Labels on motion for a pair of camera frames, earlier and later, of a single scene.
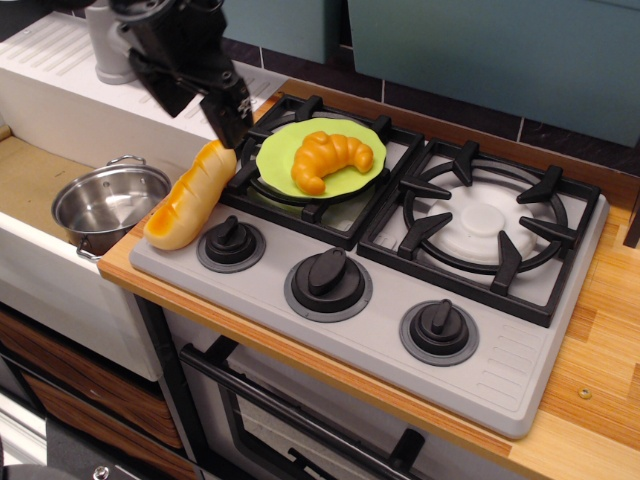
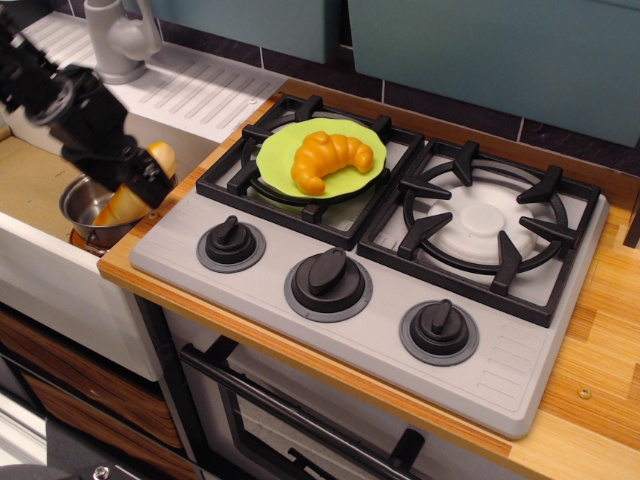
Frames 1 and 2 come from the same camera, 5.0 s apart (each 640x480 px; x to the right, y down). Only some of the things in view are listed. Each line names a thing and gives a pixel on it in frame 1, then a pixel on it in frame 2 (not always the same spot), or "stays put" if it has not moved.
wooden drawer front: (116, 405) stays put
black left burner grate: (320, 169) stays put
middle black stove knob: (328, 288) stays put
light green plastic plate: (277, 154) stays put
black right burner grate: (502, 231) stays put
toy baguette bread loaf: (172, 223) -> (124, 206)
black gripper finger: (230, 114) -> (150, 180)
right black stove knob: (439, 333) stays put
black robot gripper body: (181, 50) -> (89, 122)
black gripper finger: (174, 95) -> (108, 173)
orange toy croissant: (321, 153) stays put
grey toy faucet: (111, 42) stays put
